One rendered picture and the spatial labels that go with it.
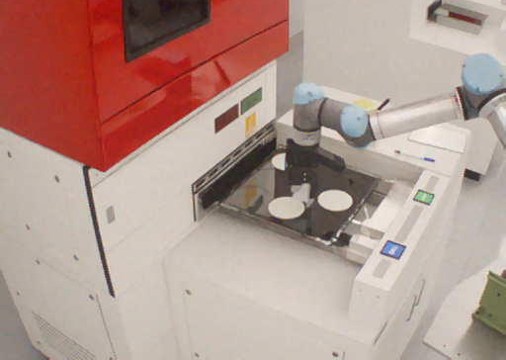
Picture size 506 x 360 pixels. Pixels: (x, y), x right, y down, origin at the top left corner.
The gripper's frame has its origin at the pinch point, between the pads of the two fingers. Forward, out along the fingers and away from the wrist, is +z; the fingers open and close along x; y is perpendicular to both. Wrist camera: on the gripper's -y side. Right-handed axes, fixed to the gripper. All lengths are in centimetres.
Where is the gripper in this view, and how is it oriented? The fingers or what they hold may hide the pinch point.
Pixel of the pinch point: (310, 202)
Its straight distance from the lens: 166.0
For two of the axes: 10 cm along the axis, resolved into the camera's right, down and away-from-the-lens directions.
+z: 0.0, 8.4, 5.4
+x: 0.7, 5.4, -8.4
